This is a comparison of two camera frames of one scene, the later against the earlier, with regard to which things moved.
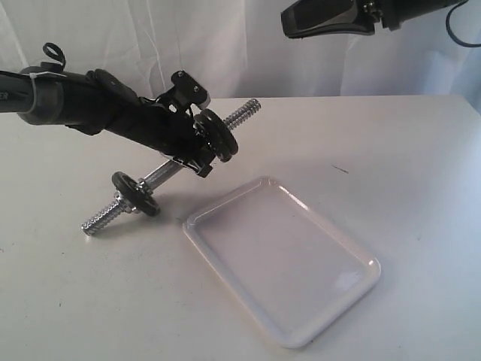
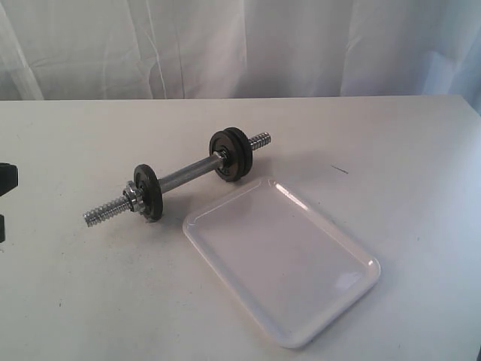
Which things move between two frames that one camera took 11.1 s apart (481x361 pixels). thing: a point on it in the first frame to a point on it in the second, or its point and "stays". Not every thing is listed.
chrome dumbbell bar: (124, 202) to (168, 183)
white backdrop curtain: (238, 49) stays
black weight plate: (219, 130) to (236, 149)
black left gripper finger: (202, 165) to (2, 229)
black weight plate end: (221, 153) to (233, 145)
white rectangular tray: (300, 275) stays
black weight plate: (136, 192) to (149, 186)
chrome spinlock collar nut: (125, 205) to (134, 196)
